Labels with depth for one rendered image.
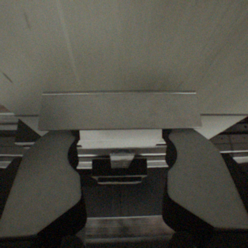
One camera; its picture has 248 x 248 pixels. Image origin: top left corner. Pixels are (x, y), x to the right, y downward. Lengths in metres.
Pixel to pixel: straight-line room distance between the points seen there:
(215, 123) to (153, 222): 0.12
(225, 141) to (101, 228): 0.42
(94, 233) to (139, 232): 0.05
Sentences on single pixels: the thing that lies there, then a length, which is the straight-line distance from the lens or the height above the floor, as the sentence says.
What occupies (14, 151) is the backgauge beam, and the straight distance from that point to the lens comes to 0.53.
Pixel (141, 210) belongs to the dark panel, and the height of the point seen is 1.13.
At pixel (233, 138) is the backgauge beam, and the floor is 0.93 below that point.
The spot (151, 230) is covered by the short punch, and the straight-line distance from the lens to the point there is 0.23.
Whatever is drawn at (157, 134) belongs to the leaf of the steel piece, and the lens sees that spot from 0.18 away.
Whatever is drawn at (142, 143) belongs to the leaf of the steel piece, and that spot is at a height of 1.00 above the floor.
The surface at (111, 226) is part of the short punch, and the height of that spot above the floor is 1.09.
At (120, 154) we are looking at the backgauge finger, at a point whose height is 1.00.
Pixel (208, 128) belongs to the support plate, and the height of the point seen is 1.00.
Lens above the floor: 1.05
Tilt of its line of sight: 20 degrees down
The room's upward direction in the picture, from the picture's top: 178 degrees clockwise
